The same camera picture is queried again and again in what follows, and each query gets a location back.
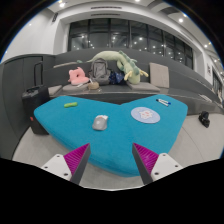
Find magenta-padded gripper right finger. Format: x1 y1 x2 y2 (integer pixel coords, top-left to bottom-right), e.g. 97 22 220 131
131 142 184 186

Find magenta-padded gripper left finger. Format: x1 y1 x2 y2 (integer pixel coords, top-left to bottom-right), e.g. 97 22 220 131
40 142 92 186

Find grey and white computer mouse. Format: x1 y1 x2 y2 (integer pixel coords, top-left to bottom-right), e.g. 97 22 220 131
92 114 109 131

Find round light blue mouse pad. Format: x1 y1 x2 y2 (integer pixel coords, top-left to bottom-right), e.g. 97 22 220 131
130 106 161 125

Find small black bag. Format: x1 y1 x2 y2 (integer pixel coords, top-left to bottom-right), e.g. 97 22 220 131
198 110 211 129

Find small green eraser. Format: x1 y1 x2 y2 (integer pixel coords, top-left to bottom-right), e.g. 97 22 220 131
63 101 79 109

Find white marker with black cap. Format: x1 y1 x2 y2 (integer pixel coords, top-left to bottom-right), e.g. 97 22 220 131
155 98 170 107

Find black suitcase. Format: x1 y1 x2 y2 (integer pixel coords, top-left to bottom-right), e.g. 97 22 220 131
21 61 51 136

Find flat grey seat cushion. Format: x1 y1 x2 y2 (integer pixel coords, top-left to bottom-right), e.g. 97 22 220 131
47 84 64 97
62 82 90 93
126 81 161 93

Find small beige pouch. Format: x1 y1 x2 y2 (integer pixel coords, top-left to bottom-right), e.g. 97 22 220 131
87 81 101 91

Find upright grey back cushion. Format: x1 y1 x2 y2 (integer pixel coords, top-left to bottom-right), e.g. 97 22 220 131
148 62 171 89

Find pink plush cushion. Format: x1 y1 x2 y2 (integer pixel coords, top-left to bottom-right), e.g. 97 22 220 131
67 66 90 86

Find dark blue patterned bag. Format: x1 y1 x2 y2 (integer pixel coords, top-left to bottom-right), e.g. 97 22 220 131
108 70 127 85

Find grey backpack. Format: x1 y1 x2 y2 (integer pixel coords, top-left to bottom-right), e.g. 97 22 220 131
88 58 112 86

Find green dragon plush toy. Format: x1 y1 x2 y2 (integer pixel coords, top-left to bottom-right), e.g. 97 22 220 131
87 50 150 85

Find ceiling lights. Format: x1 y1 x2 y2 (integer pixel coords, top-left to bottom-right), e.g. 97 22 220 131
26 0 213 48

